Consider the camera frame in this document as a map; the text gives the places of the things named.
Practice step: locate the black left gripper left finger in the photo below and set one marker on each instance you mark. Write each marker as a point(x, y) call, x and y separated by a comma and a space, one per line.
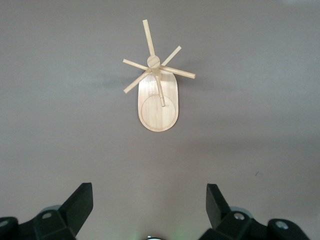
point(75, 207)

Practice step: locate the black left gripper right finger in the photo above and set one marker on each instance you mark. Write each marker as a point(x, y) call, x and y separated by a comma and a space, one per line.
point(220, 212)

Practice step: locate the wooden cup rack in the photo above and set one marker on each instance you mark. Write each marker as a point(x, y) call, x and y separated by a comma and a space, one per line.
point(157, 115)

